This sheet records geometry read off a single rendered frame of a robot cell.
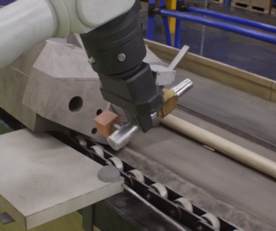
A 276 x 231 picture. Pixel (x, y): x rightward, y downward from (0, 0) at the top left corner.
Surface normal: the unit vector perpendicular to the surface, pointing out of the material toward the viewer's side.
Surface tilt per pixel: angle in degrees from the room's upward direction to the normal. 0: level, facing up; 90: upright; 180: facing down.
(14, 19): 48
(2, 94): 80
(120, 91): 115
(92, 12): 87
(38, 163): 0
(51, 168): 0
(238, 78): 90
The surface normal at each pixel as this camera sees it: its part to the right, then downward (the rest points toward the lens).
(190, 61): -0.76, 0.19
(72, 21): 0.04, 0.66
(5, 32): 0.61, -0.05
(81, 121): 0.64, 0.32
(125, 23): 0.33, -0.35
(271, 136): 0.07, -0.93
